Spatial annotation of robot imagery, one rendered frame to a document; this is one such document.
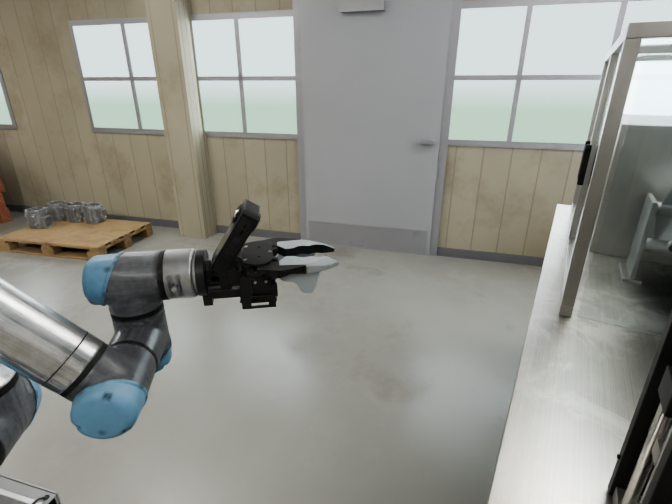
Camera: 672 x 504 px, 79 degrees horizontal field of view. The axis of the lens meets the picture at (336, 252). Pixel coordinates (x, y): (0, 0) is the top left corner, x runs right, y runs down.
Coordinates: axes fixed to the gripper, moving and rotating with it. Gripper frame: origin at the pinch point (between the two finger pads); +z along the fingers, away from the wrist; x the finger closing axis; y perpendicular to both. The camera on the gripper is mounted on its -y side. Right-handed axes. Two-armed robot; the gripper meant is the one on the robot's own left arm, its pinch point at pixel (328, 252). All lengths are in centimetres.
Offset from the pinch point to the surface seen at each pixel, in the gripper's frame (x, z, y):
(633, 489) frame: 30, 38, 23
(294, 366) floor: -113, 0, 140
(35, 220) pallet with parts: -353, -235, 151
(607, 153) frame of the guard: -25, 69, -7
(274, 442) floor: -62, -12, 133
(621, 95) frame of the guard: -27, 69, -19
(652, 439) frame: 29, 38, 14
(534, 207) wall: -227, 212, 103
